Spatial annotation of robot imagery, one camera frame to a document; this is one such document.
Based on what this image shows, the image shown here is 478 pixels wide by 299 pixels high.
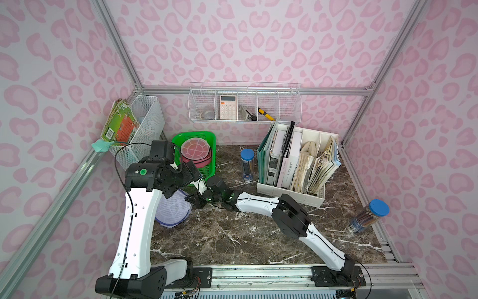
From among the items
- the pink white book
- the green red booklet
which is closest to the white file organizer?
the pink white book

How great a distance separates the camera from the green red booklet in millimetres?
677

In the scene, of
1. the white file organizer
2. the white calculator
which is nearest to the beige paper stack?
the white file organizer

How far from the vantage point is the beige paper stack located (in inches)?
34.4

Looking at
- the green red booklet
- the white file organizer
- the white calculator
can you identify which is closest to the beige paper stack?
the white file organizer

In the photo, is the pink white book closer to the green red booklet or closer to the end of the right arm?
the end of the right arm

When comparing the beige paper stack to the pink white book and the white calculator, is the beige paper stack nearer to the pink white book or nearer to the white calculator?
the pink white book

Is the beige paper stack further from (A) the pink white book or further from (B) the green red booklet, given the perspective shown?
(B) the green red booklet

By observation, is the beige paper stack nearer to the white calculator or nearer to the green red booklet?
the white calculator

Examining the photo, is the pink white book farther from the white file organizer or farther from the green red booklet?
the green red booklet

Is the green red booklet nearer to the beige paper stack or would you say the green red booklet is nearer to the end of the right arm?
the end of the right arm

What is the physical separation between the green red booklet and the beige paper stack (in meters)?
0.76
